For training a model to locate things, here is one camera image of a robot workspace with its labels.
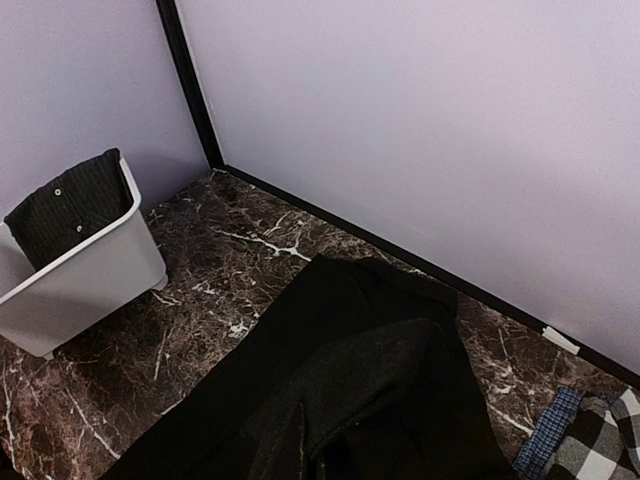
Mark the black long sleeve shirt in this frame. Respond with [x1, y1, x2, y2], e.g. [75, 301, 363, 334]
[106, 255, 516, 479]

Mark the white tape piece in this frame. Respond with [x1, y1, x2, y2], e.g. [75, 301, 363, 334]
[542, 326, 580, 355]

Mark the black patterned shirt in bin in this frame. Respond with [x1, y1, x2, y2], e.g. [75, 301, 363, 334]
[4, 148, 133, 270]

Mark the white plastic bin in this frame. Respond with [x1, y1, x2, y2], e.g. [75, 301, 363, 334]
[1, 159, 168, 359]

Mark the blue checked folded shirt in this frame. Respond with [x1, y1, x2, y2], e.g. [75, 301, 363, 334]
[513, 387, 584, 480]

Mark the black white plaid shirt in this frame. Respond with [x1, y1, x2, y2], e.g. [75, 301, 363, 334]
[545, 388, 639, 480]

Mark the left black frame post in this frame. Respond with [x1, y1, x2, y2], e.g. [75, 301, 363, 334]
[155, 0, 226, 170]

